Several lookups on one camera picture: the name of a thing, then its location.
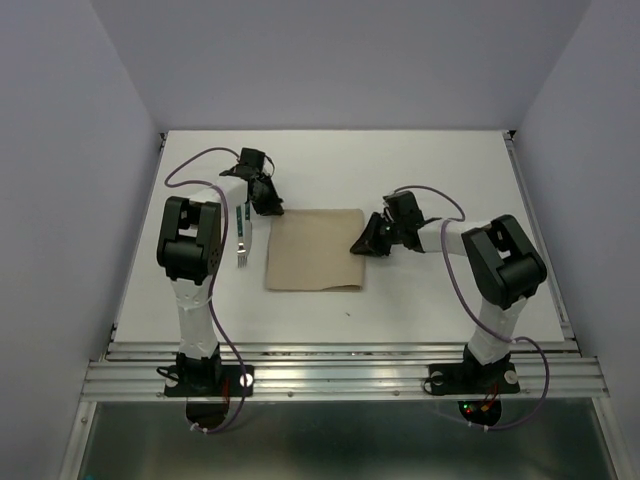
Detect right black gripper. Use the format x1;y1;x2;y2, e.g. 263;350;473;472
351;211;404;256

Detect aluminium rail frame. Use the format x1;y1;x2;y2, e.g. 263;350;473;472
62;130;618;479

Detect silver knife teal handle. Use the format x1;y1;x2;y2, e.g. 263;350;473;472
243;201;253;254

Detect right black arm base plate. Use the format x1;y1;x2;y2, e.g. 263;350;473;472
423;363;521;396

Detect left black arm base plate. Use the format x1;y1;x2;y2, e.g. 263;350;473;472
156;364;255;398

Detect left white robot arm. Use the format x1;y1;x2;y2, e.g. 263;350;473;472
156;147;284;394

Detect silver fork teal handle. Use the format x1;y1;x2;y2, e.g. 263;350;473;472
236;203;249;268

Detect beige cloth napkin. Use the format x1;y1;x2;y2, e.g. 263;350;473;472
265;209;366;292

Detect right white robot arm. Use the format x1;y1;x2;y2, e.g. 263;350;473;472
350;189;547;390

